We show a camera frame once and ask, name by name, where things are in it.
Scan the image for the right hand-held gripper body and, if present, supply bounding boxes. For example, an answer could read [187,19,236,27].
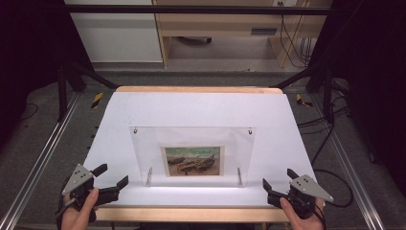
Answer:
[281,174,335,220]

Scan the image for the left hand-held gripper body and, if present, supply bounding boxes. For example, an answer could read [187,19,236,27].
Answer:
[61,163,110,209]

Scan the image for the clear acrylic picture frame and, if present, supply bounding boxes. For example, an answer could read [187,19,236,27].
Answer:
[128,126,257,188]

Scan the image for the person's right hand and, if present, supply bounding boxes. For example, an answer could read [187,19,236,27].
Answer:
[280,196,326,230]

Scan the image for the person's left hand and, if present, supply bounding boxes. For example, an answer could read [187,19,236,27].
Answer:
[60,187,101,230]

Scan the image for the yellow black floor tape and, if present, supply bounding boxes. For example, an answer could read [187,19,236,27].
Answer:
[91,91,104,109]
[295,93,314,108]

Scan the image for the boat painting print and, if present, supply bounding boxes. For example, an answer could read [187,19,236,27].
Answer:
[160,146,225,177]

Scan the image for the wooden table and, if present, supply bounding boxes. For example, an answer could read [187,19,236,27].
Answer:
[95,85,290,224]

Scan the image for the black metal stand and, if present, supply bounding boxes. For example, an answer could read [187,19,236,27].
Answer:
[56,60,120,123]
[273,61,337,125]

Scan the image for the white paper sheet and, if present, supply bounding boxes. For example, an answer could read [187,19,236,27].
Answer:
[83,91,317,207]

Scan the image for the black curtain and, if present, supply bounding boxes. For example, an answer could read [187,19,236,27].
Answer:
[0,0,94,151]
[307,0,406,196]

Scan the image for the white cabinet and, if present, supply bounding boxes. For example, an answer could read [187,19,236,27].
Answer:
[64,0,164,63]

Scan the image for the light wooden desk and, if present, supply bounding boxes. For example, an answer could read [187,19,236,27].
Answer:
[152,0,333,69]

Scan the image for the black horizontal bar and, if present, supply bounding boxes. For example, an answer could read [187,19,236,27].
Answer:
[63,4,333,16]

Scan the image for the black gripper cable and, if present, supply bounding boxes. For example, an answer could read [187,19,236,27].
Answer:
[310,168,354,209]

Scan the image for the aluminium floor rail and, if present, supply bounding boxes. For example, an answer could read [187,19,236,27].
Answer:
[0,91,81,230]
[309,92,386,230]

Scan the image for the black floor cable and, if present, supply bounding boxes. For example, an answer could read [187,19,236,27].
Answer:
[296,95,352,167]

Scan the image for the black hanging cables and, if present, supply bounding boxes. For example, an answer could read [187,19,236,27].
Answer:
[277,1,315,69]

